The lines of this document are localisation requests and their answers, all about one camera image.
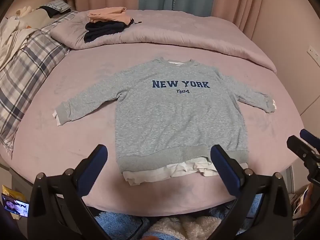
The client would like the grey sweater with white lining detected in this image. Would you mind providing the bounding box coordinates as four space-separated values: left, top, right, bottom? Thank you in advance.
52 58 278 186

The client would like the striped blue pillow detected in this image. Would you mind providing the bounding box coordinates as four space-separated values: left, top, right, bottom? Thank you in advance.
37 0 71 14

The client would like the white wall power strip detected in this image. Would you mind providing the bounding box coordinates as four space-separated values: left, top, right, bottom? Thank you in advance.
306 45 320 67

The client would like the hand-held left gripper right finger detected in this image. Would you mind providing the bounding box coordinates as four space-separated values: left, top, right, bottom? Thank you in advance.
210 144 293 240

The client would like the dark navy folded cloth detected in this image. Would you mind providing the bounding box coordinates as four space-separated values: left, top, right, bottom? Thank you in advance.
84 21 125 43

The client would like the plaid blanket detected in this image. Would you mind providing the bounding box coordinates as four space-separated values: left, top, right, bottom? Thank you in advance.
0 11 75 155

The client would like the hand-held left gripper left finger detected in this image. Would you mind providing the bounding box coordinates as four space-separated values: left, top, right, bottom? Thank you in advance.
27 144 110 240

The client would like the peach folded cloth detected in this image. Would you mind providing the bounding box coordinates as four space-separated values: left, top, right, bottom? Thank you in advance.
87 7 134 27

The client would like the smartphone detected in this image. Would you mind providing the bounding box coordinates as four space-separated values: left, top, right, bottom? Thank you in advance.
1 193 30 218

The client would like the white clothes heap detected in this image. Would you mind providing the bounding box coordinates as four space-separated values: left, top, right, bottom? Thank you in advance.
0 6 38 65

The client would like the pink bed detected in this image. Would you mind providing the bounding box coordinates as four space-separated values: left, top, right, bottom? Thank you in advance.
0 9 308 217

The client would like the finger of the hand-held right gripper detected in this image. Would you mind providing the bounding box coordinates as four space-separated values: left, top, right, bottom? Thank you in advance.
287 135 320 164
300 129 320 149

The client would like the pink duvet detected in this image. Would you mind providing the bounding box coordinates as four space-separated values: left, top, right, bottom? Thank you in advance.
50 9 277 74

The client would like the yellow packet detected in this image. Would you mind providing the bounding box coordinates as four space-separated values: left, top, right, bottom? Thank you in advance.
2 185 25 200

